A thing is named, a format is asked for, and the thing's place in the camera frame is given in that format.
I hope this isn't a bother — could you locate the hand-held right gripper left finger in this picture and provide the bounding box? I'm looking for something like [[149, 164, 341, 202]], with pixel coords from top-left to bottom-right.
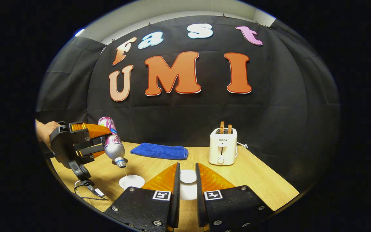
[[104, 162, 181, 232]]

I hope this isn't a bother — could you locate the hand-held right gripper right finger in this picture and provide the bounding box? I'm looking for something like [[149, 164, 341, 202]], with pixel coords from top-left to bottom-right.
[[195, 162, 274, 232]]

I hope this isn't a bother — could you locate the silver water bottle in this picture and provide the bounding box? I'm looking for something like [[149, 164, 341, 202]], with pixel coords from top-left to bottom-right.
[[98, 117, 127, 169]]

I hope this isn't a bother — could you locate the white teacup lid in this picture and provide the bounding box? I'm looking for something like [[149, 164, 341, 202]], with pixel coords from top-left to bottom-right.
[[179, 169, 198, 201]]

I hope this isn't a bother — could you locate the white teacup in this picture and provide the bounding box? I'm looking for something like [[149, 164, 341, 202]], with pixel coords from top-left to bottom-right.
[[119, 175, 145, 188]]

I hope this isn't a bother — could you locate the blue towel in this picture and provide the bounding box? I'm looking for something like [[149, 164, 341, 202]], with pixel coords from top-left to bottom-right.
[[130, 142, 189, 160]]

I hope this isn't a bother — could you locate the white toaster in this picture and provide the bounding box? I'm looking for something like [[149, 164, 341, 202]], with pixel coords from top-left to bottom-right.
[[209, 128, 238, 166]]

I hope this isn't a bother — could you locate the black backdrop cloth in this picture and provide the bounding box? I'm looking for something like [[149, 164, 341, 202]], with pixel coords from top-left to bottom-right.
[[36, 14, 341, 190]]

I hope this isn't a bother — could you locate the black cable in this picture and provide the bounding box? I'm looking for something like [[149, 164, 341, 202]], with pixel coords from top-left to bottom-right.
[[74, 179, 108, 201]]

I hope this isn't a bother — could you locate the white toaster cable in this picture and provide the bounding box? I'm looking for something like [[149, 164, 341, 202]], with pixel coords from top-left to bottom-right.
[[236, 143, 249, 158]]

